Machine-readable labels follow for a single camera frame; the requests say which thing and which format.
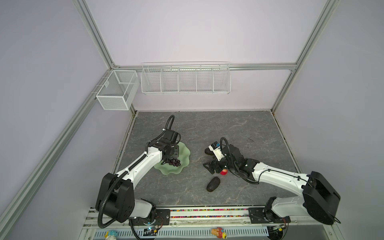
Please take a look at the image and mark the dark purple grape bunch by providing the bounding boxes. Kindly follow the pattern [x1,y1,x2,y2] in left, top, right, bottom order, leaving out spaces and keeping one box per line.
[168,158,181,167]

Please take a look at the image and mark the small red peach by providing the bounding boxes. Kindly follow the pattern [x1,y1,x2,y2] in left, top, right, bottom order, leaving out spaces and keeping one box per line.
[220,169,228,176]

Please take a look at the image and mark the dark avocado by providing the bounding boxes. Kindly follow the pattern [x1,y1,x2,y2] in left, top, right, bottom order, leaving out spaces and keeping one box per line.
[206,177,221,193]

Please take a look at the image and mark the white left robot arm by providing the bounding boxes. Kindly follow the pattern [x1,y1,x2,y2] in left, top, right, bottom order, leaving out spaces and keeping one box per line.
[95,141,179,229]

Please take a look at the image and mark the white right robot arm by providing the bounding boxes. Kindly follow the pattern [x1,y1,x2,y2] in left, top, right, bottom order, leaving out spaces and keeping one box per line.
[204,142,341,225]

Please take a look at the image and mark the green wavy fruit bowl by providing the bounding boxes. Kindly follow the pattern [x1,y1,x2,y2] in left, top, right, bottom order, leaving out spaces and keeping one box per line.
[154,142,191,175]

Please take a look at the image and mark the yellow red toy figure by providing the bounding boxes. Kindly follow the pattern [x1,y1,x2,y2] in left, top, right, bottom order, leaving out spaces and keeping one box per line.
[211,227,227,239]

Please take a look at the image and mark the white mesh box basket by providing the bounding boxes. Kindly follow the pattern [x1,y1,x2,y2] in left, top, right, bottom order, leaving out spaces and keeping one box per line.
[96,70,140,111]

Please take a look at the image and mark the teal white toy figure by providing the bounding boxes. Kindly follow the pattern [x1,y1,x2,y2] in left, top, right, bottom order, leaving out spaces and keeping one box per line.
[104,230,118,240]

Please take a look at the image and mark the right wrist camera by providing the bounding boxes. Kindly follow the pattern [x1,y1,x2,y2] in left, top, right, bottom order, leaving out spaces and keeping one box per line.
[209,142,225,162]

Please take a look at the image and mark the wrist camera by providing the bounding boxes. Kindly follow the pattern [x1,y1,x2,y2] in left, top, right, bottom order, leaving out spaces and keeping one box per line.
[163,129,179,143]
[209,142,225,162]

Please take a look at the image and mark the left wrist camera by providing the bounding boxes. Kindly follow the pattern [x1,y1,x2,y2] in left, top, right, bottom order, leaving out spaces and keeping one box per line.
[163,129,179,143]

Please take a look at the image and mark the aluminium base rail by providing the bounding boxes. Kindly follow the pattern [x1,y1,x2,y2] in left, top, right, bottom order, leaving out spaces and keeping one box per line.
[79,206,344,240]

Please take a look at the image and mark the white wire wall shelf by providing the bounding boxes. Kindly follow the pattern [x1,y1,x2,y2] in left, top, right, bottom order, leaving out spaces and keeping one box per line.
[141,62,232,95]

